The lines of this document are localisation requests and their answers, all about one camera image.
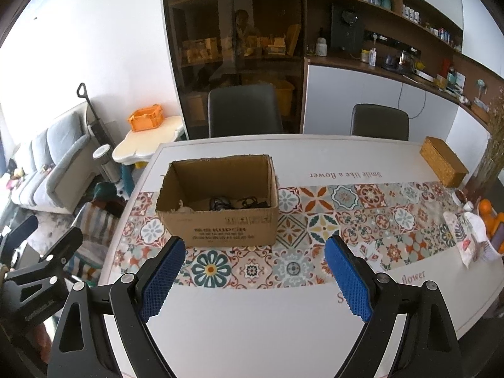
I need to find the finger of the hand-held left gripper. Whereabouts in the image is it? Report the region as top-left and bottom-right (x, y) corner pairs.
(6, 226), (84, 289)
(0, 215), (39, 264)

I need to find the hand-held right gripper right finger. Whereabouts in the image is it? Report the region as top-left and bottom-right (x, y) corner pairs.
(324, 234), (462, 378)

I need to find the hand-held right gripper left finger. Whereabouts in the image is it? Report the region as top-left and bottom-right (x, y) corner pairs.
(47, 236), (186, 378)

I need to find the brown cardboard box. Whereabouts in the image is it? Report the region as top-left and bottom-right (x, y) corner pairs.
(155, 155), (280, 248)

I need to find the black power adapter with cable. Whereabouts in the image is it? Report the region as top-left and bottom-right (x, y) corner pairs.
(209, 195), (270, 210)

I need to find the striped cloth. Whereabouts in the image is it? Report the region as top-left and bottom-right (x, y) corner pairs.
(65, 203), (123, 288)

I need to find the dark green cloth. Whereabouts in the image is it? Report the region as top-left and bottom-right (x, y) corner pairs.
(92, 182), (121, 205)

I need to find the patterned table runner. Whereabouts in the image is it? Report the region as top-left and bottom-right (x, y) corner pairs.
(118, 181), (497, 290)

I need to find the grey sofa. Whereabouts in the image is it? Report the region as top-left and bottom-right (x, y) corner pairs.
(10, 102), (99, 215)

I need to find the silver trash can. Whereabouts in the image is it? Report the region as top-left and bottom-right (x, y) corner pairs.
(93, 144), (121, 184)

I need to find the upright vacuum cleaner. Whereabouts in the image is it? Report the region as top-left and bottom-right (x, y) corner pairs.
(77, 83), (111, 150)

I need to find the white printed paper bag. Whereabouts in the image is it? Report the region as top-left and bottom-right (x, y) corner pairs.
(443, 210), (504, 268)

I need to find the cream flower-shaped side table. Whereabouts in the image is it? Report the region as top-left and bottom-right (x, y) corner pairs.
(112, 116), (186, 199)

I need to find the woven wicker box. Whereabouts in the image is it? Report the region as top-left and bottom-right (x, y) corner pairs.
(419, 136), (469, 187)

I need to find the orange plastic basket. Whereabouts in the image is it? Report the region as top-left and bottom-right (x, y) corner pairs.
(127, 104), (164, 132)

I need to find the small dark grey chair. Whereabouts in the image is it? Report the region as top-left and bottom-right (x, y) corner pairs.
(350, 103), (410, 141)

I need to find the white lower cabinet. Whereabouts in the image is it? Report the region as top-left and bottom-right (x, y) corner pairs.
(303, 63), (493, 158)

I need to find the wide dark grey chair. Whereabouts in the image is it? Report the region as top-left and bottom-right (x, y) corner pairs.
(207, 84), (284, 139)

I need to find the dried flower bunch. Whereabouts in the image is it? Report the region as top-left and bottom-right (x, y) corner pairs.
(468, 87), (504, 201)

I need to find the glass kettle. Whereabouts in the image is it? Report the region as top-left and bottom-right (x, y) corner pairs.
(398, 49), (416, 73)

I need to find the black countertop appliance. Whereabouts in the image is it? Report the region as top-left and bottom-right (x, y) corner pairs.
(330, 4), (365, 53)

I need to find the dark glass cabinet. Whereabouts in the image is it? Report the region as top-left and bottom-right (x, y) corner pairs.
(161, 0), (308, 140)

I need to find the wooden wall shelf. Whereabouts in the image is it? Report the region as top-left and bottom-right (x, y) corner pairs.
(305, 0), (504, 127)

